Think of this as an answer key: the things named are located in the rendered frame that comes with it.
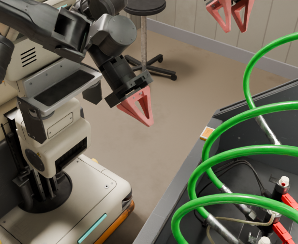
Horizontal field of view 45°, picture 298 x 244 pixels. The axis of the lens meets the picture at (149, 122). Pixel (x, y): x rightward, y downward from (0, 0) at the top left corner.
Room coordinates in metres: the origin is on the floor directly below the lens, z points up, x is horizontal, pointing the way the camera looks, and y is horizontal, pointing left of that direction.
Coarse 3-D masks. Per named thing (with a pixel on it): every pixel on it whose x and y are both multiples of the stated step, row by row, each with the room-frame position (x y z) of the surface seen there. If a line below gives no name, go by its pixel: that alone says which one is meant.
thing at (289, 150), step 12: (216, 156) 0.39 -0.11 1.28; (228, 156) 0.38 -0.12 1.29; (240, 156) 0.37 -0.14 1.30; (204, 168) 0.39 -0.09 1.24; (192, 180) 0.40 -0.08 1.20; (192, 192) 0.40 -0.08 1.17; (204, 216) 0.39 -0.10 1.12; (216, 228) 0.37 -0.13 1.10; (228, 240) 0.36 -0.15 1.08; (240, 240) 0.37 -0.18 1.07
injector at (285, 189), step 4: (276, 184) 0.48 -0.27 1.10; (280, 184) 0.48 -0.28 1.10; (288, 184) 0.48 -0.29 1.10; (276, 188) 0.48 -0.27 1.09; (280, 188) 0.47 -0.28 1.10; (284, 188) 0.47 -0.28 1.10; (288, 188) 0.47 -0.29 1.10; (264, 192) 0.49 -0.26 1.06; (268, 192) 0.49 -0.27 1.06; (276, 192) 0.47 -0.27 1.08; (280, 192) 0.47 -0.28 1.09; (284, 192) 0.47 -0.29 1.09; (268, 196) 0.48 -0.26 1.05; (272, 196) 0.48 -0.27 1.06; (276, 196) 0.47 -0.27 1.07; (280, 196) 0.47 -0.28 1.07; (276, 200) 0.47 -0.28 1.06; (280, 200) 0.47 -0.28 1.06
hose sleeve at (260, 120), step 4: (256, 116) 0.63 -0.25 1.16; (260, 116) 0.63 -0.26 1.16; (256, 120) 0.62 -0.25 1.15; (260, 120) 0.62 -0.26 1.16; (264, 120) 0.62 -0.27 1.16; (260, 124) 0.62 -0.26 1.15; (264, 124) 0.61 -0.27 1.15; (264, 128) 0.61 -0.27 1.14; (268, 128) 0.61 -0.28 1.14; (264, 132) 0.61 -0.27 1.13; (268, 132) 0.60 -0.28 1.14; (272, 132) 0.60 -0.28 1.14; (268, 136) 0.59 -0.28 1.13; (272, 136) 0.59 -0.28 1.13; (272, 140) 0.59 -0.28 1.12; (276, 140) 0.59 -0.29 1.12; (272, 144) 0.59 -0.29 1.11
